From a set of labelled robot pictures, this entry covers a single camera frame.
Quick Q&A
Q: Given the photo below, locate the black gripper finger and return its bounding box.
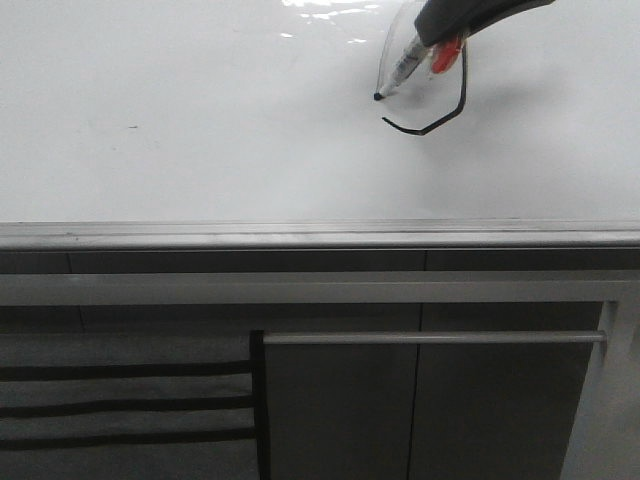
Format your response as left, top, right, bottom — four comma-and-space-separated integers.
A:
414, 0, 554, 46

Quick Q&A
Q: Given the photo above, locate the whiteboard marker with red cap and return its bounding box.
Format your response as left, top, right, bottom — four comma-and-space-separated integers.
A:
373, 32, 467, 101

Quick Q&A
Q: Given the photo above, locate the grey metal hanging rod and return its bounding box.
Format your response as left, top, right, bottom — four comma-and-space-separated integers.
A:
262, 331, 607, 345

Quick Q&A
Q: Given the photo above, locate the grey cloth with black stripes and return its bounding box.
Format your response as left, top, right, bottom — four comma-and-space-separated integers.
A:
1, 332, 271, 479

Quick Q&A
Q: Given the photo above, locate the white whiteboard with aluminium frame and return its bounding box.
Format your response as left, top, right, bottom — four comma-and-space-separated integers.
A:
1, 1, 639, 250

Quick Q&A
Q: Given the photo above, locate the white metal stand frame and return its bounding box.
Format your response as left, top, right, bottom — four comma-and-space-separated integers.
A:
1, 270, 639, 479

